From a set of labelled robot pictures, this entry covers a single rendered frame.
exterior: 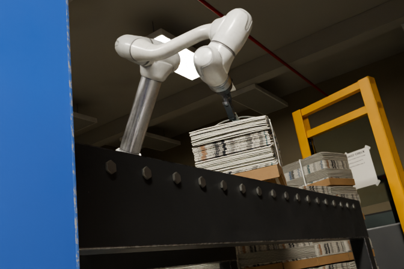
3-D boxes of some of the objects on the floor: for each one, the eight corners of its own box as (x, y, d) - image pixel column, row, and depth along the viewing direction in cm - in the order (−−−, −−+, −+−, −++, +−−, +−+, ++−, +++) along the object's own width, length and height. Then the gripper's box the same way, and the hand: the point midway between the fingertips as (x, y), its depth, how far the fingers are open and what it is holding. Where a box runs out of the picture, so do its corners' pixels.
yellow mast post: (439, 353, 259) (357, 80, 324) (446, 350, 265) (364, 82, 329) (455, 354, 253) (367, 75, 317) (461, 350, 259) (374, 77, 323)
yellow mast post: (347, 351, 306) (291, 113, 371) (355, 348, 312) (298, 114, 376) (359, 351, 300) (299, 108, 364) (365, 348, 305) (306, 110, 370)
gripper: (207, 56, 167) (222, 80, 186) (214, 114, 157) (229, 134, 176) (226, 51, 165) (239, 77, 184) (234, 110, 155) (247, 130, 174)
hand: (233, 103), depth 179 cm, fingers open, 14 cm apart
